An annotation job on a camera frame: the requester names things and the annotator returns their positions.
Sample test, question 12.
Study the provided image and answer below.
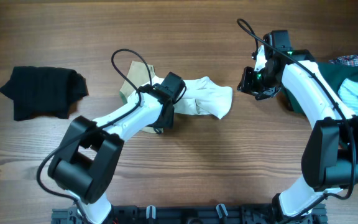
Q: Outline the white beige garment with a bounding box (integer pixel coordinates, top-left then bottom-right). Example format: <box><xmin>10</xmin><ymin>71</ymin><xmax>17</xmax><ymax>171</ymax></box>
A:
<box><xmin>127</xmin><ymin>61</ymin><xmax>233</xmax><ymax>119</ymax></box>

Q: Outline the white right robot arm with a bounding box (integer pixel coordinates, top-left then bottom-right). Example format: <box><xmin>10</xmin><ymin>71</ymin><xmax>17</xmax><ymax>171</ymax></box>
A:
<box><xmin>237</xmin><ymin>30</ymin><xmax>358</xmax><ymax>223</ymax></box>

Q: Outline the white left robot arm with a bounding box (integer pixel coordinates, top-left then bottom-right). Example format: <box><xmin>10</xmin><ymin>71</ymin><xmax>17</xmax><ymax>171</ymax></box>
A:
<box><xmin>48</xmin><ymin>73</ymin><xmax>186</xmax><ymax>223</ymax></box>

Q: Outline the dark green garment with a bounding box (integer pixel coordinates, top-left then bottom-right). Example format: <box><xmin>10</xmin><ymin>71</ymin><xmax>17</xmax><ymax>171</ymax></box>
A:
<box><xmin>280</xmin><ymin>62</ymin><xmax>358</xmax><ymax>167</ymax></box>

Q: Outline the black folded garment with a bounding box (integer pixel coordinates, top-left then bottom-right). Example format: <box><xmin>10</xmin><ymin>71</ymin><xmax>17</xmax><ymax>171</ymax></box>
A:
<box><xmin>0</xmin><ymin>66</ymin><xmax>88</xmax><ymax>121</ymax></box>

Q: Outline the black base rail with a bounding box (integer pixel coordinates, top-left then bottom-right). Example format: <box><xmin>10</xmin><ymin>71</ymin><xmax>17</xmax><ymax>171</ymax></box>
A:
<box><xmin>51</xmin><ymin>203</ymin><xmax>328</xmax><ymax>224</ymax></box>

